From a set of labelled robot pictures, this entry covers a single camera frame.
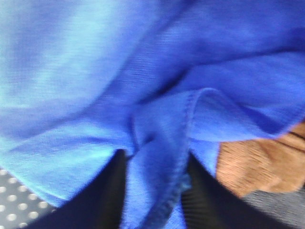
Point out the grey towel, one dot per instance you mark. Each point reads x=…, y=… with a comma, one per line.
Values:
x=288, y=208

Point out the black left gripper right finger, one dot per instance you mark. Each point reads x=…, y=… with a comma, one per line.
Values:
x=208, y=205

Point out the brown towel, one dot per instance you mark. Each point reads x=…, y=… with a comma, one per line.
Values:
x=269, y=165

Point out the grey perforated laundry basket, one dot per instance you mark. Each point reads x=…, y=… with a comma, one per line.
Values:
x=19, y=206

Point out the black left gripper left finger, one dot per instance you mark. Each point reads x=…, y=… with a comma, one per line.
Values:
x=98, y=206

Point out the blue microfibre towel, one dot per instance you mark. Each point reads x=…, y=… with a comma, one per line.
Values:
x=159, y=79

